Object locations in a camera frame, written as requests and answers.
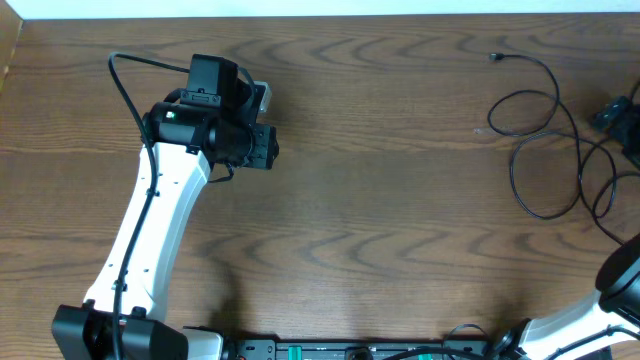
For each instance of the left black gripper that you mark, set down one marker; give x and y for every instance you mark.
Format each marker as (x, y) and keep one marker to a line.
(266, 150)

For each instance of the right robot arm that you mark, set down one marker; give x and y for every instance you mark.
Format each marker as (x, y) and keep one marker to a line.
(610, 314)

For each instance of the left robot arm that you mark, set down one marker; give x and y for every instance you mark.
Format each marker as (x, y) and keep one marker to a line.
(211, 121)

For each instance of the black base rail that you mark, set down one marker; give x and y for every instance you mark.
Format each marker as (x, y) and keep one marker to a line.
(360, 349)

